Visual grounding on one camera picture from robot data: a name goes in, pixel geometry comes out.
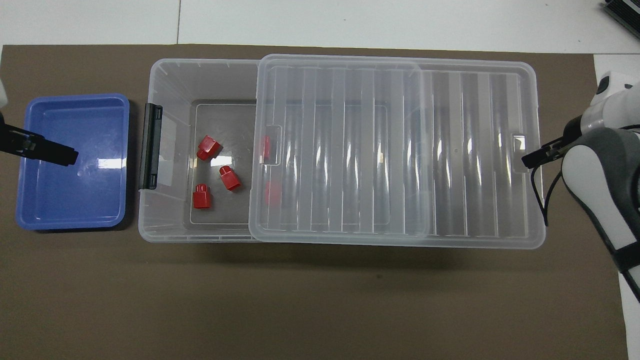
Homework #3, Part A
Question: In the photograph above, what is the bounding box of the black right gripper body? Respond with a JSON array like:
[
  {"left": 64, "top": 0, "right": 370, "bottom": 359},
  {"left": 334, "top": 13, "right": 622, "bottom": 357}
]
[{"left": 562, "top": 116, "right": 584, "bottom": 151}]

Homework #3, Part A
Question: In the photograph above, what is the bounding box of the clear plastic storage box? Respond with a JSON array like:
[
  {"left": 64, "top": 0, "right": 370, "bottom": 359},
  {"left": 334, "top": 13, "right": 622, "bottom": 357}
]
[{"left": 137, "top": 58, "right": 432, "bottom": 244}]

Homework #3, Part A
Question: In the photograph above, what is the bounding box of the black finned device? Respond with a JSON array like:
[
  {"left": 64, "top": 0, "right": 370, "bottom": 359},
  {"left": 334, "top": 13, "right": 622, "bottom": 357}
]
[{"left": 602, "top": 0, "right": 640, "bottom": 40}]

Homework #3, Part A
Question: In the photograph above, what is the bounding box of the blue plastic tray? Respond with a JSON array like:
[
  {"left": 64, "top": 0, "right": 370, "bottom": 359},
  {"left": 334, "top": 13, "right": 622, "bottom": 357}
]
[{"left": 15, "top": 93, "right": 131, "bottom": 232}]

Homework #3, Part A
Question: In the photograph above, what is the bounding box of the clear ribbed plastic lid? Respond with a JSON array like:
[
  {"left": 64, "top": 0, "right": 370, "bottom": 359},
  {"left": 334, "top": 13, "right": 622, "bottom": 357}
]
[{"left": 248, "top": 54, "right": 547, "bottom": 250}]

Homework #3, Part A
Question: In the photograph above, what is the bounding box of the brown table mat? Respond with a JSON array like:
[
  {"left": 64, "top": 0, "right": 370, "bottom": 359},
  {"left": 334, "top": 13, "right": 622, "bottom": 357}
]
[{"left": 0, "top": 44, "right": 630, "bottom": 360}]

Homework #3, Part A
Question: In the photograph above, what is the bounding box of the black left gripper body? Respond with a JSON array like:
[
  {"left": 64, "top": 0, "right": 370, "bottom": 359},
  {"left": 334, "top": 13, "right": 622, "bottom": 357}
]
[{"left": 0, "top": 114, "right": 26, "bottom": 156}]

